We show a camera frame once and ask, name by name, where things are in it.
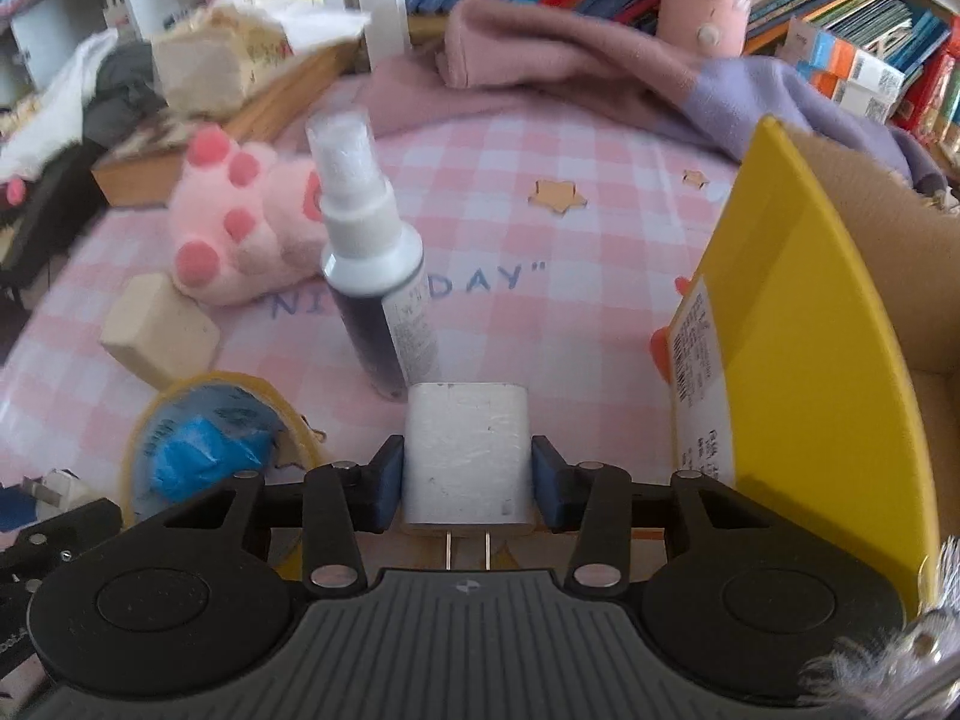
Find yellow tape roll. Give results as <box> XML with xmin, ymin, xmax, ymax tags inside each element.
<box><xmin>118</xmin><ymin>369</ymin><xmax>329</xmax><ymax>579</ymax></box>

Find white charger plug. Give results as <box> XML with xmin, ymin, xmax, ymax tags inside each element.
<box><xmin>402</xmin><ymin>382</ymin><xmax>535</xmax><ymax>571</ymax></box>

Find blue wrapper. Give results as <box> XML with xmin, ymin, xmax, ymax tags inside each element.
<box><xmin>133</xmin><ymin>382</ymin><xmax>283</xmax><ymax>504</ymax></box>

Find small spray bottle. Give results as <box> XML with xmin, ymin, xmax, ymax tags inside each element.
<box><xmin>308</xmin><ymin>109</ymin><xmax>438</xmax><ymax>400</ymax></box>

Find beige foam block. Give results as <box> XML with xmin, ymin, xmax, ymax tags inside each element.
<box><xmin>99</xmin><ymin>273</ymin><xmax>220</xmax><ymax>390</ymax></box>

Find pink plush paw toy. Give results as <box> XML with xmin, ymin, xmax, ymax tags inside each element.
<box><xmin>167</xmin><ymin>124</ymin><xmax>327</xmax><ymax>307</ymax></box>

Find pink checkered tablecloth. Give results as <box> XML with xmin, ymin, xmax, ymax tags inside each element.
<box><xmin>0</xmin><ymin>78</ymin><xmax>752</xmax><ymax>542</ymax></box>

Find yellow cardboard box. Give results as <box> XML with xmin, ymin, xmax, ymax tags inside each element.
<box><xmin>667</xmin><ymin>119</ymin><xmax>958</xmax><ymax>610</ymax></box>

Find pile of clothes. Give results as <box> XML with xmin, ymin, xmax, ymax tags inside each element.
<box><xmin>2</xmin><ymin>29</ymin><xmax>164</xmax><ymax>328</ymax></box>

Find pink purple cloth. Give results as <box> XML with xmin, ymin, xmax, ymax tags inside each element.
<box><xmin>356</xmin><ymin>0</ymin><xmax>947</xmax><ymax>195</ymax></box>

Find tissue pack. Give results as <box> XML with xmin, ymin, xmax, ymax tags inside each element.
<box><xmin>151</xmin><ymin>0</ymin><xmax>371</xmax><ymax>119</ymax></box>

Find orange white medicine boxes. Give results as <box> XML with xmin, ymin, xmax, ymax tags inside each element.
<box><xmin>778</xmin><ymin>18</ymin><xmax>905</xmax><ymax>124</ymax></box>

